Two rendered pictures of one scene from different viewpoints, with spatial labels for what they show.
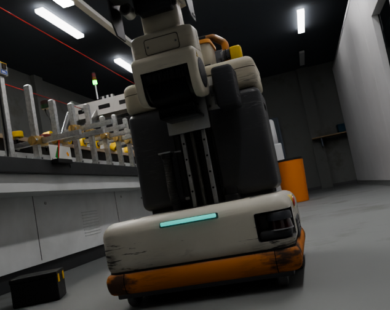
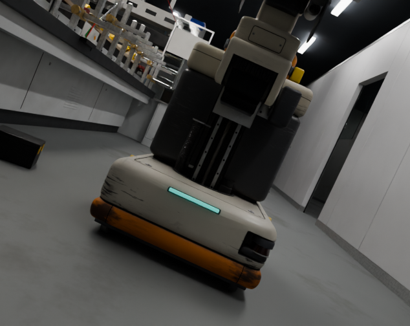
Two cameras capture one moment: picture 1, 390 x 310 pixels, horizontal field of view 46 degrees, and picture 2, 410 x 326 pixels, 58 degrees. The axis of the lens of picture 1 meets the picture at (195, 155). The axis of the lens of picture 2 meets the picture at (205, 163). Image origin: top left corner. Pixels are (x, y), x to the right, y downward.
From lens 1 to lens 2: 0.44 m
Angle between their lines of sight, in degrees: 15
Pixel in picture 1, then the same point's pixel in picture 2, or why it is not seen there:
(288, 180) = not seen: hidden behind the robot
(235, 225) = (228, 229)
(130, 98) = (198, 53)
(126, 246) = (129, 186)
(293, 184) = not seen: hidden behind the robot
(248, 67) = (306, 100)
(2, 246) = not seen: outside the picture
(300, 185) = not seen: hidden behind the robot
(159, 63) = (256, 55)
